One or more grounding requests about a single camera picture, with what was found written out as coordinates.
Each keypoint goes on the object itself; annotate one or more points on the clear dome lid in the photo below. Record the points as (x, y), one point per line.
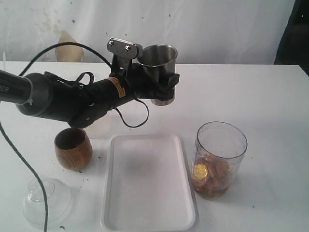
(59, 200)

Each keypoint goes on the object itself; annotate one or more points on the gold coin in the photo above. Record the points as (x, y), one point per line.
(200, 171)

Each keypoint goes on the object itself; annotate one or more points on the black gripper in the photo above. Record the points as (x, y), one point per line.
(135, 82)

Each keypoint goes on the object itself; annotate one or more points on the white rectangular tray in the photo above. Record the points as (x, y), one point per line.
(146, 187)

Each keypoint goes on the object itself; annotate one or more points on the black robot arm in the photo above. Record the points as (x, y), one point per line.
(83, 101)

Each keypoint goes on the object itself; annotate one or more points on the brown wooden cup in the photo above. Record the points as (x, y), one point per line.
(73, 148)

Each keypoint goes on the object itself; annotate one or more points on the stainless steel cup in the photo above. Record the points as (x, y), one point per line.
(157, 60)

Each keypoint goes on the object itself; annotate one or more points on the dark object at right edge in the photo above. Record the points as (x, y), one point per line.
(294, 45)

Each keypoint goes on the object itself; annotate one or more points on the translucent plastic jar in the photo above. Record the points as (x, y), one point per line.
(100, 128)

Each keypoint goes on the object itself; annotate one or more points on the brown wooden block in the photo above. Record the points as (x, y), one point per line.
(218, 175)

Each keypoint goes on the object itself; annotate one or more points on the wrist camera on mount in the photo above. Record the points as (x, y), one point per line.
(123, 53)

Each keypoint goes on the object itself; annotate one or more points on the clear plastic measuring jar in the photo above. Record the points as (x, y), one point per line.
(219, 150)

